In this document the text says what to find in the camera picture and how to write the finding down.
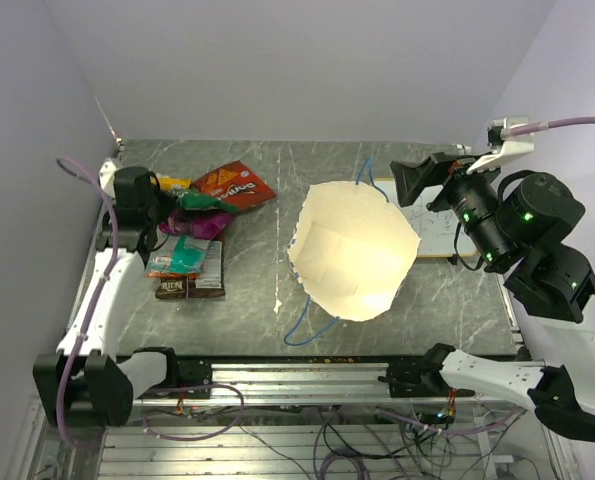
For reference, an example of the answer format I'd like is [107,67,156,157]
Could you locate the yellow snack bar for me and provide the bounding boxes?
[158,176,192,192]

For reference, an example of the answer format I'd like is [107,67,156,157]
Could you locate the checkered paper bag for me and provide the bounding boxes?
[283,158,421,347]

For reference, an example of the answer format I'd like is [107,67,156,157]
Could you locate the aluminium rail frame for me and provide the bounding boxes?
[25,140,580,479]

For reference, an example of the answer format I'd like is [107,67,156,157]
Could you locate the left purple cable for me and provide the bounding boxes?
[55,155,121,449]

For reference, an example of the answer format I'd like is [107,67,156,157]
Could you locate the teal snack packet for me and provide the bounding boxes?
[146,236,211,274]

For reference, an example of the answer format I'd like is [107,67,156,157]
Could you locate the white whiteboard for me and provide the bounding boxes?
[375,178,478,258]

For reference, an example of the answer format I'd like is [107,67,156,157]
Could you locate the dark green snack bag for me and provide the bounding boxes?
[177,189,237,213]

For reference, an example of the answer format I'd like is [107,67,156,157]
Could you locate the red snack packet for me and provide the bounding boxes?
[193,161,276,211]

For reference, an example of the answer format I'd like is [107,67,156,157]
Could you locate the orange snack packet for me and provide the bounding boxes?
[146,270,199,279]

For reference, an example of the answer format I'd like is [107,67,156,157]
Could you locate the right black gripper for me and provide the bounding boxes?
[391,149,512,268]

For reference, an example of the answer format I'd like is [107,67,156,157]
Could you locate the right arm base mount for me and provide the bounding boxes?
[377,362,450,398]

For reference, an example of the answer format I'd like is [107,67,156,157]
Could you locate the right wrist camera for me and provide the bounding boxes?
[467,116,535,174]

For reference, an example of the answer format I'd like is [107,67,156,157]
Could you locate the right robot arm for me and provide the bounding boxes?
[383,153,595,443]

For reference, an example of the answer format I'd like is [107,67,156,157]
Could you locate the loose wires under table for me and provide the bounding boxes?
[141,382,528,480]

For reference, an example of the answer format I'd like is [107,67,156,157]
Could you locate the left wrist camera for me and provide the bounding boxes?
[98,158,120,199]

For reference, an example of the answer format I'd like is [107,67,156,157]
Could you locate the brown snack bag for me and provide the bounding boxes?
[154,237,226,301]

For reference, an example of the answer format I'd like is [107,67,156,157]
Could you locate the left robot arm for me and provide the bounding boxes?
[33,159,181,430]

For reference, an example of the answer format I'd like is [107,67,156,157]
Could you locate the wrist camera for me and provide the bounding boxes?
[98,158,120,199]
[467,116,535,174]

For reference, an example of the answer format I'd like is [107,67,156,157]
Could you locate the magenta snack packet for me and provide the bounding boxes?
[158,210,235,240]

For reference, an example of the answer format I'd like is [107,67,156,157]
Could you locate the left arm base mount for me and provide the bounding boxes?
[174,356,213,400]

